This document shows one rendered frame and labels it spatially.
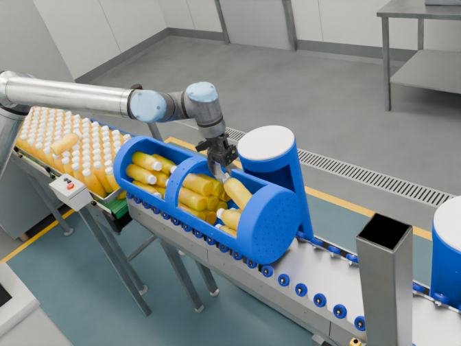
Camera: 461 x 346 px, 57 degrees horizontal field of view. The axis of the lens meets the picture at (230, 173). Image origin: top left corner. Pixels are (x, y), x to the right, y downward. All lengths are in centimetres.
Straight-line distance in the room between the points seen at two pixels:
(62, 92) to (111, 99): 16
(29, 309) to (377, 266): 136
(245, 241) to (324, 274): 32
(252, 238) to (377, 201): 184
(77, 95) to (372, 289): 100
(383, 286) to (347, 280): 87
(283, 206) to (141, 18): 586
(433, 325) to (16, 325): 140
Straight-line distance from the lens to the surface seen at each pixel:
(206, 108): 135
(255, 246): 148
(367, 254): 66
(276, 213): 150
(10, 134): 172
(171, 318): 284
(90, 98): 135
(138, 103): 126
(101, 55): 678
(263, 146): 204
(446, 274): 165
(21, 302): 178
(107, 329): 300
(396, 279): 68
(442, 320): 150
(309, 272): 160
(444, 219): 161
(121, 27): 693
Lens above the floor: 218
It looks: 36 degrees down
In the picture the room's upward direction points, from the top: 18 degrees counter-clockwise
